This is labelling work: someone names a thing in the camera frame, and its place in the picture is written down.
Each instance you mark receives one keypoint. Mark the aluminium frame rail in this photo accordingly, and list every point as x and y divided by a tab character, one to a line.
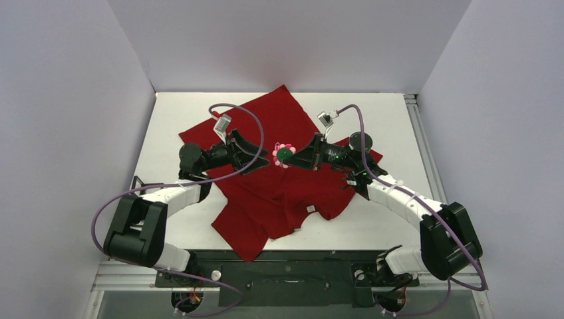
117	276

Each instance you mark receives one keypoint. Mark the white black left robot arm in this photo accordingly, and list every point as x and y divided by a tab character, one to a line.
138	229

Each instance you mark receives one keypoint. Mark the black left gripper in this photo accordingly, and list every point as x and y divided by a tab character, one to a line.
233	150

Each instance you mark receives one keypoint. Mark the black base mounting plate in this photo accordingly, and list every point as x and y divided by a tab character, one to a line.
292	278

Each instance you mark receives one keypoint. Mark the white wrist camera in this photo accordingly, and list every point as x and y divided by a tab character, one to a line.
326	119
221	125

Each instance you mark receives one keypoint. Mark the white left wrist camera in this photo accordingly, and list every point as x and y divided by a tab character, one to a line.
221	125

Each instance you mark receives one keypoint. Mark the right side aluminium rail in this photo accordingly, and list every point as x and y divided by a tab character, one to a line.
429	163

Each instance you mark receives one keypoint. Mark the pink flower brooch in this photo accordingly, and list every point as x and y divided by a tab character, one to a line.
281	152

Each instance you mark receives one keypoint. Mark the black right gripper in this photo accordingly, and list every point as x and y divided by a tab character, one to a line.
317	149

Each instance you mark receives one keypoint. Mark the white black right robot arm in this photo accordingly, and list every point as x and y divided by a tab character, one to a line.
448	241

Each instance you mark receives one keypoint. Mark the red t-shirt garment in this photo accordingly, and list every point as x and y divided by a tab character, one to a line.
272	202

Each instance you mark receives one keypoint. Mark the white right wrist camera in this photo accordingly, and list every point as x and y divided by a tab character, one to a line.
326	119

